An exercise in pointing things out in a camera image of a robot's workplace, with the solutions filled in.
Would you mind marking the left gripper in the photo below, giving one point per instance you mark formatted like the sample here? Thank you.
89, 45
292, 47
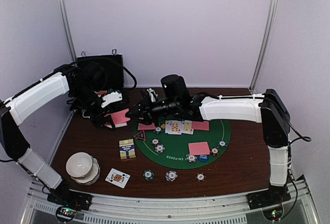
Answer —
98, 121

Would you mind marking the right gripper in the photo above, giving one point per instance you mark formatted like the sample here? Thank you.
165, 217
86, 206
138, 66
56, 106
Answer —
146, 111

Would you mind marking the red card being dealt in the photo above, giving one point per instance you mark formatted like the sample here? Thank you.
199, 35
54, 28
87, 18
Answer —
146, 127

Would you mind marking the red backed card deck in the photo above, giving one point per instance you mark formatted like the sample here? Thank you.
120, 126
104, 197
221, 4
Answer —
119, 118

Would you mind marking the green chips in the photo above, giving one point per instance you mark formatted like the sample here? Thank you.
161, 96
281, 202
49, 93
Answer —
157, 130
222, 144

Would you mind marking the triangular all-in button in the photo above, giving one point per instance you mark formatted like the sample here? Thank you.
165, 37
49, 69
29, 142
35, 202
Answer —
140, 136

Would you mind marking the orange chips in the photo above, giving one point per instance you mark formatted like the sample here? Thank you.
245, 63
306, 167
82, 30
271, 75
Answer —
214, 151
155, 142

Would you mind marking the blue white chips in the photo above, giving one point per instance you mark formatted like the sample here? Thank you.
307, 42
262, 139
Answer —
190, 158
160, 148

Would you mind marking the face-down community cards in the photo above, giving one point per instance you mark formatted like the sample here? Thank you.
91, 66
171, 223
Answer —
203, 126

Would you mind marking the face-up jack card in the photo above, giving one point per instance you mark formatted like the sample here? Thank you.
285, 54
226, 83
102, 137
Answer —
117, 178

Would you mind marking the green poker chip stack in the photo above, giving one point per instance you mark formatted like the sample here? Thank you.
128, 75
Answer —
148, 175

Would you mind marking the blue white poker chip stack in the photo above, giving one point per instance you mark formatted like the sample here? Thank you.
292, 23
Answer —
171, 175

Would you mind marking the blue small blind button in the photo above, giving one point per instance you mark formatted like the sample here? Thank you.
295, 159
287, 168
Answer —
203, 158

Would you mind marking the orange black poker chip stack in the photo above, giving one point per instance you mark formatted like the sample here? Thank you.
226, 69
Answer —
200, 177

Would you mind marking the face-up red community card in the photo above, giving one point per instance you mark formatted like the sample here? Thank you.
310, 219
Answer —
168, 127

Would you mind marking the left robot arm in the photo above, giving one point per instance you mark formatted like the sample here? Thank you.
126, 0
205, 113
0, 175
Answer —
80, 84

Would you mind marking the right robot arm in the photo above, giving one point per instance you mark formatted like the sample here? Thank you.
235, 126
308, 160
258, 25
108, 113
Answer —
266, 108

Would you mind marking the teal chips in case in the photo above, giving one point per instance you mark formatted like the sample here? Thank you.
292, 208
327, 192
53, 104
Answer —
113, 91

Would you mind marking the blue gold card box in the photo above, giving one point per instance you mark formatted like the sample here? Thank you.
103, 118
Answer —
127, 149

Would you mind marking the white ceramic bowl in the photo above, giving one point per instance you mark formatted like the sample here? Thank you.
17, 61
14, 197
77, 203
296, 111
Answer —
79, 165

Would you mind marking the black poker case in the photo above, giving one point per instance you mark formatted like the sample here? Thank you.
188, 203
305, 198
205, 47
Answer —
111, 74

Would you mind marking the white scalloped plate stack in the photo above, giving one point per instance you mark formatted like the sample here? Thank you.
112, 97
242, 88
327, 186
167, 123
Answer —
93, 175

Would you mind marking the round green poker mat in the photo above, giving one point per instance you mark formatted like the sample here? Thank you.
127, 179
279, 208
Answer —
176, 146

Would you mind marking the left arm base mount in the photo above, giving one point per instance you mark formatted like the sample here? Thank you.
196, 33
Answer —
76, 200

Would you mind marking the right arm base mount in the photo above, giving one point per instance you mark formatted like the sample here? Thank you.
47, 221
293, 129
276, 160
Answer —
266, 198

